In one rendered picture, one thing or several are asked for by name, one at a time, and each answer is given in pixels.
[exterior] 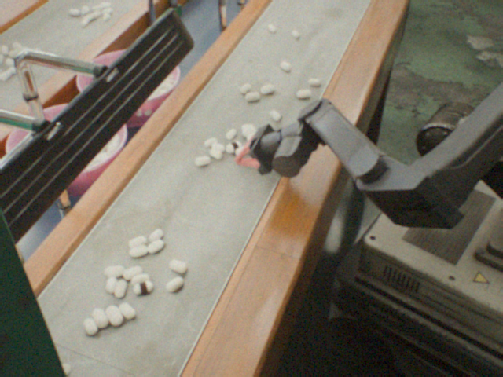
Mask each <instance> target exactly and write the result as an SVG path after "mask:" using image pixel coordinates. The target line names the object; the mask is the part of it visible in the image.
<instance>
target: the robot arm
mask: <svg viewBox="0 0 503 377"><path fill-rule="evenodd" d="M296 120H297V121H295V122H293V123H292V124H290V125H288V126H284V127H282V128H280V129H279V130H274V129H273V128H272V126H271V125H270V124H268V125H265V126H262V127H260V128H258V129H257V131H256V133H255V134H254V136H252V138H250V139H249V141H248V142H247V143H246V145H245V146H244V148H243V149H242V150H241V152H240V153H239V154H237V156H236V157H235V159H234V162H235V163H236V164H237V165H241V166H249V167H255V168H258V169H257V171H258V172H259V174H260V175H261V176H264V175H267V174H269V173H270V172H271V171H272V169H274V171H275V172H277V174H279V175H280V176H282V177H284V178H294V177H296V176H297V175H298V174H299V171H300V169H302V167H304V166H305V165H306V164H307V163H308V160H309V158H310V155H311V153H312V152H316V151H317V150H318V146H319V144H321V145H322V146H326V145H328V146H329V147H330V150H331V151H332V152H333V154H334V155H335V156H336V158H338V159H339V160H340V162H341V163H342V164H343V166H344V167H345V168H346V170H347V171H348V172H350V175H351V176H352V178H353V179H354V181H355V182H356V185H357V188H358V189H359V190H360V191H362V192H363V193H364V194H365V195H366V196H367V197H368V198H369V200H370V201H371V202H373V203H374V204H375V205H376V206H377V207H378V208H379V209H380V210H381V212H382V213H384V214H385V215H386V217H387V218H388V219H389V220H390V221H391V222H392V224H393V225H399V226H401V227H407V228H426V229H453V228H454V227H455V226H456V225H458V224H459V223H460V222H461V220H462V219H463V218H464V215H463V214H462V213H461V212H460V211H459V209H460V207H461V206H462V205H463V204H464V203H465V202H466V201H468V197H469V195H470V194H471V192H472V190H473V189H474V188H475V186H476V185H477V184H478V183H479V181H480V180H481V179H482V178H483V176H484V175H485V173H487V172H488V171H489V170H490V168H491V167H492V166H493V165H494V164H495V163H496V162H497V161H498V160H499V159H500V158H501V157H502V156H503V82H502V83H501V84H500V86H499V87H498V88H497V89H496V90H495V91H493V92H492V93H491V94H490V96H489V97H488V98H487V99H486V100H484V101H483V102H482V103H481V104H480V105H479V107H478V108H477V109H476V110H474V111H473V112H472V113H471V115H470V116H469V117H468V118H467V119H466V120H465V121H464V122H463V123H462V124H461V125H460V126H459V127H458V128H457V129H456V130H455V131H454V132H453V133H452V134H451V135H450V136H449V137H448V138H446V140H445V141H444V142H442V143H441V144H440V145H439V146H437V147H435V148H434V149H432V150H431V152H429V153H428V154H427V155H425V156H423V157H422V158H420V159H417V160H415V161H414V163H413V164H412V165H411V166H410V167H408V166H407V165H404V164H402V163H400V162H399V161H398V160H396V159H392V158H391V157H389V156H387V155H386V154H385V153H383V152H382V151H381V150H380V149H379V148H378V147H376V146H375V145H374V143H372V142H371V141H370V140H369V139H368V138H367V137H366V136H365V135H364V134H363V133H362V132H361V131H359V130H358V129H357V128H356V127H355V126H354V125H353V123H352V122H351V121H350V120H349V119H347V118H345V117H344V116H343V115H342V114H341V112H340V110H339V109H338V108H335V107H334V105H333V104H332V103H331V102H330V101H329V100H328V98H327V97H322V98H320V100H316V101H314V102H313V103H310V104H308V105H307V106H306V107H304V108H302V109H301V112H299V115H298V117H297V119H296ZM246 153H248V154H249V155H250V156H251V158H246V159H242V157H243V156H244V155H245V154H246Z"/></svg>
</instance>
